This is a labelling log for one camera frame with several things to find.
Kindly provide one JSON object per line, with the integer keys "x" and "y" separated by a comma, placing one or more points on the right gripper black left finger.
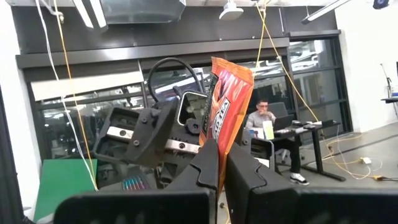
{"x": 203, "y": 174}

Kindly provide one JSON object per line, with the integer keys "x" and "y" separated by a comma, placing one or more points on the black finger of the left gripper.
{"x": 149, "y": 137}

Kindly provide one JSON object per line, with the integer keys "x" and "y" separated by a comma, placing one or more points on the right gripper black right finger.
{"x": 248, "y": 189}

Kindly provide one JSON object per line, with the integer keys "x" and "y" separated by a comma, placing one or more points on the orange peach tea packet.
{"x": 230, "y": 102}

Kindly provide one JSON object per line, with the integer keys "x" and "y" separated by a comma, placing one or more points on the backlit black keyboard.
{"x": 136, "y": 183}

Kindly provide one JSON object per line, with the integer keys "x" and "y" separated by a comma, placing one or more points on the pale carton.
{"x": 268, "y": 130}

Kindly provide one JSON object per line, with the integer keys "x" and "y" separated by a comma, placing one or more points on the person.
{"x": 261, "y": 119}

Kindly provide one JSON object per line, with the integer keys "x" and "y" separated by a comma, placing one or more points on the green board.
{"x": 62, "y": 186}

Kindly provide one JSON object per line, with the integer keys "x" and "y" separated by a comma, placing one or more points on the black laptop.
{"x": 283, "y": 123}

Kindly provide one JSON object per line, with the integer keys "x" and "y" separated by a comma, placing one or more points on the black office desk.
{"x": 317, "y": 149}

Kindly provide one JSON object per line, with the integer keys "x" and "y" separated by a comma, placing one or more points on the grey office chair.
{"x": 278, "y": 109}

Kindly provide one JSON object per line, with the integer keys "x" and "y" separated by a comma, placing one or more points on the white power strip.
{"x": 367, "y": 160}

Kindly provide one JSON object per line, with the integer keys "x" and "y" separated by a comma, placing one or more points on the white ceiling lamp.
{"x": 230, "y": 12}

